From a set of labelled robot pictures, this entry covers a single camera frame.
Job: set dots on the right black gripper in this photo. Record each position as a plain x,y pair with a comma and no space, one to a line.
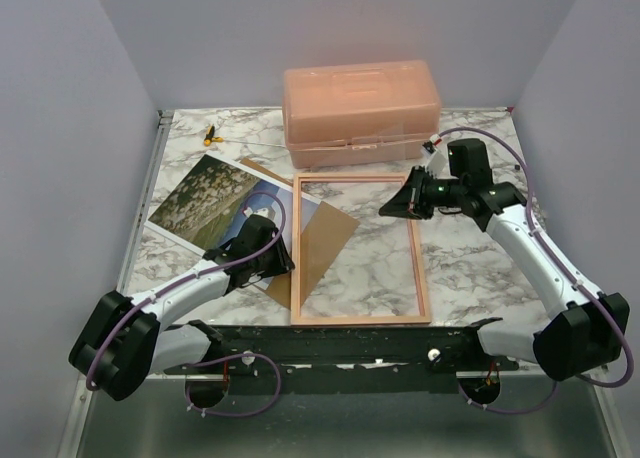
409,201

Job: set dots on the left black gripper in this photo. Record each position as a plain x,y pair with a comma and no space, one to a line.
283,263

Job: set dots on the brown cardboard backing board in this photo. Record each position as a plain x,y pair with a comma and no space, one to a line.
322,240

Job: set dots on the pink wooden picture frame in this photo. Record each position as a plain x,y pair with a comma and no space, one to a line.
424,308

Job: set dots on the landscape photo print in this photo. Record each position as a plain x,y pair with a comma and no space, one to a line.
205,210

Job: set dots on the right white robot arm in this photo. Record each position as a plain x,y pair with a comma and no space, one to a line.
586,326

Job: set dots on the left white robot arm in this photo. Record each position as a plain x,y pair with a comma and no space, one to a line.
155,328

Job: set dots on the pink translucent plastic toolbox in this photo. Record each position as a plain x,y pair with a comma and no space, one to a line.
359,114

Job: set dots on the yellow black screwdriver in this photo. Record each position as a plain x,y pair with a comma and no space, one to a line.
212,137

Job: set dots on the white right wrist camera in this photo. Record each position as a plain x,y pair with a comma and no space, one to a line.
434,155

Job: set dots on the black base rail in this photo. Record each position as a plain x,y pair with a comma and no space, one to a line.
301,360

